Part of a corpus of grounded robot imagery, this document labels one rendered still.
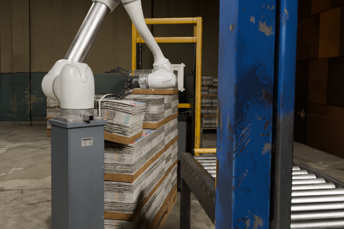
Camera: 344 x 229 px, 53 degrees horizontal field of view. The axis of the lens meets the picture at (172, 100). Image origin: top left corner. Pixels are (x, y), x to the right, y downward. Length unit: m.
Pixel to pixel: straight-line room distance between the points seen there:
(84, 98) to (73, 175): 0.35
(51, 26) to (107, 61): 1.61
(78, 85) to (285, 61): 1.28
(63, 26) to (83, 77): 7.60
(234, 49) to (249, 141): 0.11
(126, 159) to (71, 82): 0.62
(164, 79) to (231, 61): 1.53
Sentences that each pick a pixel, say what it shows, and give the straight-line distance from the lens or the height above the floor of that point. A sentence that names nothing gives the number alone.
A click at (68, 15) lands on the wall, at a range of 9.24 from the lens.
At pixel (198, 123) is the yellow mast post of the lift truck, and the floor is 0.74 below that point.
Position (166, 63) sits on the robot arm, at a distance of 2.10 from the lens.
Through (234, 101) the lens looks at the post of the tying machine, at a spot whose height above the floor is 1.17.
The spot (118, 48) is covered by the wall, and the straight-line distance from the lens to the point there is 9.05.
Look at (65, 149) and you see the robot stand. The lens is 1.64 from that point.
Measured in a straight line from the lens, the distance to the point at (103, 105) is 1.97.
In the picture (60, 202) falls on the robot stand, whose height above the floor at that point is 0.62.
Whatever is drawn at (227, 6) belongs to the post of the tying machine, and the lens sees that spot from 0.46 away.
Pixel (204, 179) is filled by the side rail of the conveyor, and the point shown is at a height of 0.80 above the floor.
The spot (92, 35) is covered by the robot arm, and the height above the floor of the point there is 1.43.
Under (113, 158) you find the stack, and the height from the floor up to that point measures 0.74.
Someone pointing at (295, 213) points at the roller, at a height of 0.80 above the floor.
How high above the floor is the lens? 1.20
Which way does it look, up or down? 3 degrees down
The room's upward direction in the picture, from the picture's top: 1 degrees clockwise
